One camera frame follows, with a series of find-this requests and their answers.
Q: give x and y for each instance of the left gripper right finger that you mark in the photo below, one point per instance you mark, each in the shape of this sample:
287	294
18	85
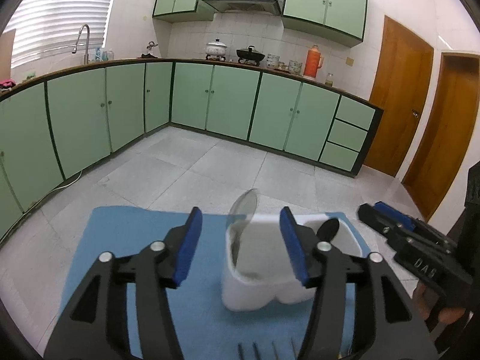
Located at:
386	322

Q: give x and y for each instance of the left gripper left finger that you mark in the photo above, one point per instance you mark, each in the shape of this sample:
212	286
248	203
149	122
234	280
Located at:
94	322

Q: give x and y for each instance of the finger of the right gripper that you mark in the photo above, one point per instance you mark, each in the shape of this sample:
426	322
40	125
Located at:
423	232
405	220

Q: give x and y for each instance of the black spoon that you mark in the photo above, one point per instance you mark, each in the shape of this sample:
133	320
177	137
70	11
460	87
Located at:
328	230

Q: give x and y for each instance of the cream plastic fork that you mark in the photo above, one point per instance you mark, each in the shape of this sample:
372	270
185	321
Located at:
280	349

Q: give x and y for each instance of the black cabinet at right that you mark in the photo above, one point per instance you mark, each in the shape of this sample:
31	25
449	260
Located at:
472	196

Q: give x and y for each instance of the far right wooden door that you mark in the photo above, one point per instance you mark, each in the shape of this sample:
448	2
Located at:
447	134

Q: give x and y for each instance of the wooden door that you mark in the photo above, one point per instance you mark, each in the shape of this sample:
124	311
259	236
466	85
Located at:
447	134
400	88

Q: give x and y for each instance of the white double utensil holder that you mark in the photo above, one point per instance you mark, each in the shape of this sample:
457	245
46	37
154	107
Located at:
257	267

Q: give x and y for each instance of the small glass jar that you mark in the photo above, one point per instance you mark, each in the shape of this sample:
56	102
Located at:
329	80

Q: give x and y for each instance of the near wooden door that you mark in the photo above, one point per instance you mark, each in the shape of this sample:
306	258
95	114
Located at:
400	88

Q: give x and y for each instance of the orange thermos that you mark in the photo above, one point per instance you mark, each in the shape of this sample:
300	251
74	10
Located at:
314	63

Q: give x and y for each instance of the patterned glass canister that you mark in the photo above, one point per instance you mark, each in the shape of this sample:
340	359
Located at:
295	67

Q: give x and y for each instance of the black wok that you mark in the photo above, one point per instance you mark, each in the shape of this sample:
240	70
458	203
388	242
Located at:
250	56

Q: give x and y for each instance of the green lower cabinets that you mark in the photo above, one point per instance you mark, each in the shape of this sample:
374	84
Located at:
56	126

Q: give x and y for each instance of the white cooking pot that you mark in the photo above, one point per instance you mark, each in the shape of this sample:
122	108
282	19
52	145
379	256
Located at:
216	50

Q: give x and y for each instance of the pink cloth on counter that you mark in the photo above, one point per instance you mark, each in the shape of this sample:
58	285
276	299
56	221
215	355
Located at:
7	84

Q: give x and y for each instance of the range hood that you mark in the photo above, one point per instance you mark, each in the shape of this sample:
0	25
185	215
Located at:
271	7

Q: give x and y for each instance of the window blinds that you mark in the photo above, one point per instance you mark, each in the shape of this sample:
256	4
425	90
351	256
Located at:
46	28

